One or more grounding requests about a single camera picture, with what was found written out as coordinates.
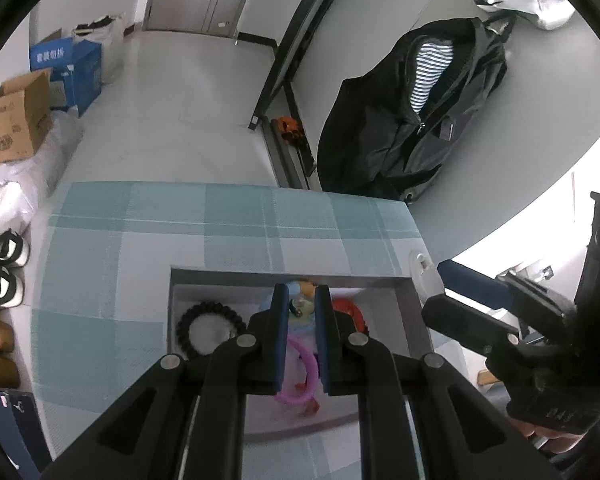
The small pale charm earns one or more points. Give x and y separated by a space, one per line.
300 307

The grey cardboard box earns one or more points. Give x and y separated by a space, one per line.
405 320

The blue cardboard box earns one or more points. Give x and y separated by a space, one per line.
80 75

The orange tool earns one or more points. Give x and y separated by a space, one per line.
287 130

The brown cardboard box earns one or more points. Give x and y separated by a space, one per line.
15 120

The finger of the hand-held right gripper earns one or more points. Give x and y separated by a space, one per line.
470 327
475 280

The black metal frame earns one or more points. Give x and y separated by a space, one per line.
290 50

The black jacket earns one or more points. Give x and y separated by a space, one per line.
370 140

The white black sneaker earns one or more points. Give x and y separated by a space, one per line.
5 252
0 287

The white bag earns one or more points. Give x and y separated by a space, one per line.
107 45

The white plastic bags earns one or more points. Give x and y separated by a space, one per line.
25 185

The teal checkered tablecloth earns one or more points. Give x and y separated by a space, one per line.
130 260

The transparent plastic clip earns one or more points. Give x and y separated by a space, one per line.
422 275

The person's right hand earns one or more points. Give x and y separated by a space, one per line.
550 439

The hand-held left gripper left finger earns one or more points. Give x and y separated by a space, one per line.
280 340

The striped shirt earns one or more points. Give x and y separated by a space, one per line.
430 75

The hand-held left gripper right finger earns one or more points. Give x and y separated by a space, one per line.
322 340

